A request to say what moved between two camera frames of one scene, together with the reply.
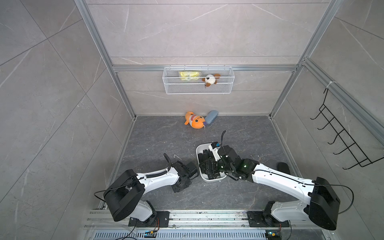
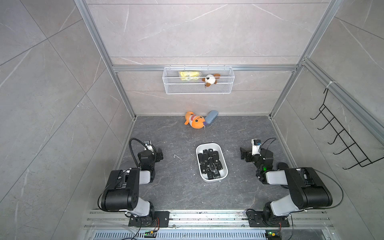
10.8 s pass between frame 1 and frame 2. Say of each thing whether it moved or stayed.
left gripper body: moved
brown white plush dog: stayed
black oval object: stayed
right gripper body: moved
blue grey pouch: stayed
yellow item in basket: stayed
